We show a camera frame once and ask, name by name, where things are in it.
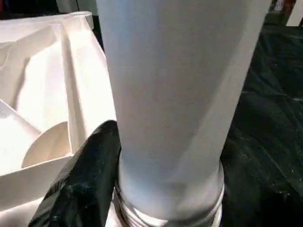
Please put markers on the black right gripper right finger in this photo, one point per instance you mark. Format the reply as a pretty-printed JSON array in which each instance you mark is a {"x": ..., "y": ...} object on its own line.
[{"x": 265, "y": 198}]

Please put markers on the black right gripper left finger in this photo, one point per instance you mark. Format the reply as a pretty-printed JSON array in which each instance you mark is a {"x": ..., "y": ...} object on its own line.
[{"x": 80, "y": 184}]

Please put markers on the white plastic table top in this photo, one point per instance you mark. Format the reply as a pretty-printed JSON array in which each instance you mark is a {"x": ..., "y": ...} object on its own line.
[{"x": 42, "y": 94}]

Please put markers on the white plastic table leg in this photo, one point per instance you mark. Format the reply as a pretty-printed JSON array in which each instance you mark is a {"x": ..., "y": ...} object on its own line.
[{"x": 175, "y": 94}]

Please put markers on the black work mat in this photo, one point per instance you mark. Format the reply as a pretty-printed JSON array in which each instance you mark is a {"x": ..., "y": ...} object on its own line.
[{"x": 274, "y": 94}]

